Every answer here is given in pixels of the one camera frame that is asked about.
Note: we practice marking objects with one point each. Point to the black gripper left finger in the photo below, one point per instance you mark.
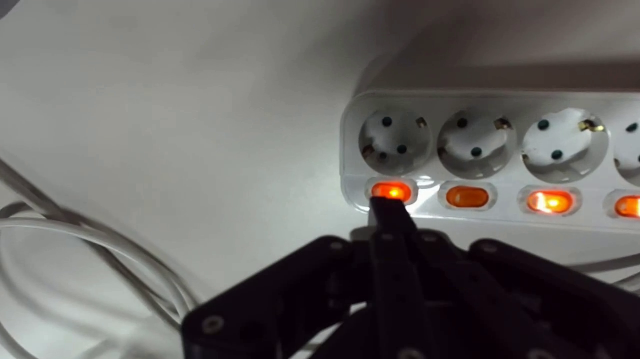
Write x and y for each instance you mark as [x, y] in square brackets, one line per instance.
[346, 291]

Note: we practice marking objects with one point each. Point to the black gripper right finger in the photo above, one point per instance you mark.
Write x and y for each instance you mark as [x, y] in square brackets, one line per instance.
[480, 299]

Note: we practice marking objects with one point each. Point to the white six-socket power strip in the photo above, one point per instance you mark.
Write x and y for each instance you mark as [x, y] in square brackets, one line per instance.
[493, 152]

